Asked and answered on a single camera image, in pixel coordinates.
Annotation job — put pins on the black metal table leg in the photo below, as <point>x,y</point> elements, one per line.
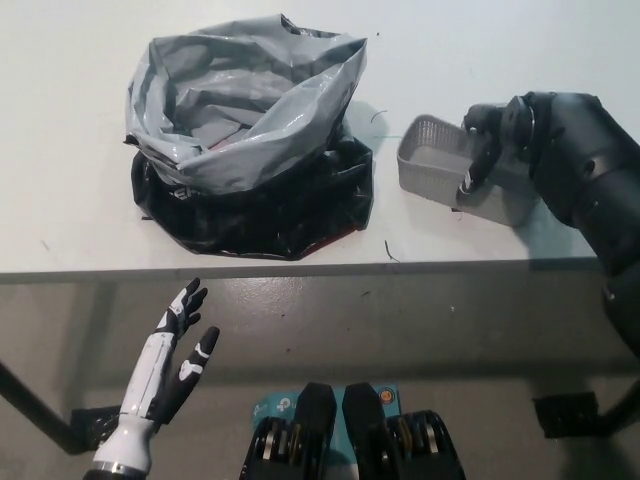
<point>622,400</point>
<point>30,405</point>

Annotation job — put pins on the small grey rectangular basket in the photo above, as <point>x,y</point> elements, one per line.
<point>425,170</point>

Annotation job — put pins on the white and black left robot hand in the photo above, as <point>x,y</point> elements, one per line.
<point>150,380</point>

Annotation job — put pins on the grey and black plastic bag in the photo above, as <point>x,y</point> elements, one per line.
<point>240,150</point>

